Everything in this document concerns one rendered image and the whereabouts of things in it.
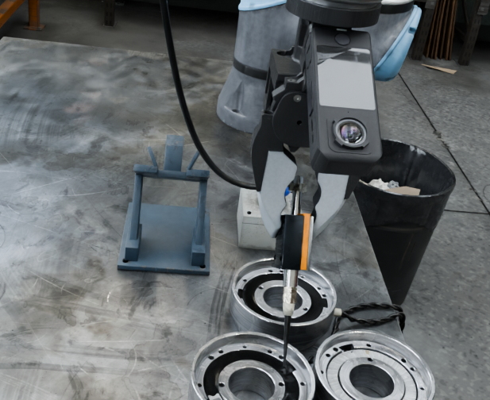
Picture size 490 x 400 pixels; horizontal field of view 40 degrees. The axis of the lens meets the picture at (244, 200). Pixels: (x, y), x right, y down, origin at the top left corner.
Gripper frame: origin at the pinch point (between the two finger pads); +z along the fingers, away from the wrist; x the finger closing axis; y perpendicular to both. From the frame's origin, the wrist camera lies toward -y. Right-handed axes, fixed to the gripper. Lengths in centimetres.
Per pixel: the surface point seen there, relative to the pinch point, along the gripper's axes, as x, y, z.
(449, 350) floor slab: -70, 86, 93
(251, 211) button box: 1.7, 16.3, 8.7
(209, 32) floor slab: -3, 349, 94
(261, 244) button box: 0.1, 15.2, 12.5
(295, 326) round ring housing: -1.3, -2.2, 9.2
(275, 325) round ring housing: 0.4, -2.1, 9.3
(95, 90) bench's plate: 25, 57, 13
